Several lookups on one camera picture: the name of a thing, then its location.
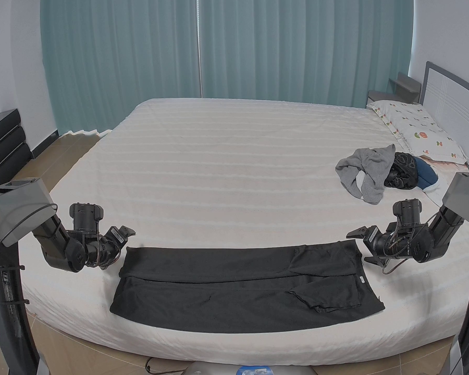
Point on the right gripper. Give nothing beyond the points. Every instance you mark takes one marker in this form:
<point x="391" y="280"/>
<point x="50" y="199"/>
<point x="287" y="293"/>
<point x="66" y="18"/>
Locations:
<point x="379" y="242"/>

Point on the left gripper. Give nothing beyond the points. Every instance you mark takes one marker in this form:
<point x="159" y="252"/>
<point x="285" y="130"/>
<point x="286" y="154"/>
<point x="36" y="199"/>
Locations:
<point x="117" y="242"/>

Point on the black T-shirt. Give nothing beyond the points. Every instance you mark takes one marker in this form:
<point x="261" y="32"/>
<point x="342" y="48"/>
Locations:
<point x="219" y="299"/>

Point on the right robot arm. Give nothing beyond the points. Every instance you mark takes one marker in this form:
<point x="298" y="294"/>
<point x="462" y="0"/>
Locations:
<point x="465" y="193"/>

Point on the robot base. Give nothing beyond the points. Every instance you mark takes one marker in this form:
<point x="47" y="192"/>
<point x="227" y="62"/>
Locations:
<point x="211" y="370"/>

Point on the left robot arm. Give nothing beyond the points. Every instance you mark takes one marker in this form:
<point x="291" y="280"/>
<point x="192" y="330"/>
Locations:
<point x="19" y="209"/>

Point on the bed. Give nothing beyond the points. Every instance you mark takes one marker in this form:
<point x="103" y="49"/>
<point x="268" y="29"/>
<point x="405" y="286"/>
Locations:
<point x="238" y="162"/>

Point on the grey garment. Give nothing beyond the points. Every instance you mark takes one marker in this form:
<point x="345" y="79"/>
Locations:
<point x="371" y="162"/>

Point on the black patterned garment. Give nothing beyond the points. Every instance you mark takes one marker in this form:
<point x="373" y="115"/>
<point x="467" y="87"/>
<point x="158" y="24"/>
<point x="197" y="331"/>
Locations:
<point x="404" y="170"/>

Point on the dark blue garment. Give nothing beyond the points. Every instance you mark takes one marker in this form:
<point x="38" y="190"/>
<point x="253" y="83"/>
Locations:
<point x="426" y="174"/>

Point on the white printed pillow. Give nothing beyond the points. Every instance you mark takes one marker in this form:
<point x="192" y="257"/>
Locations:
<point x="418" y="127"/>

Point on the black chest of drawers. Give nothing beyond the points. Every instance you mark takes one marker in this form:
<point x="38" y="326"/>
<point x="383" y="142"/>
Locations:
<point x="4" y="147"/>

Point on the grey bedside table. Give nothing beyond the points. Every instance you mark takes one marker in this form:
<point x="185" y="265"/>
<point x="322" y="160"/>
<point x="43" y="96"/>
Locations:
<point x="406" y="84"/>

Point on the blue-green curtain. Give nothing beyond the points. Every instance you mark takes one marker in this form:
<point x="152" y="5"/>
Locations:
<point x="305" y="33"/>
<point x="121" y="53"/>

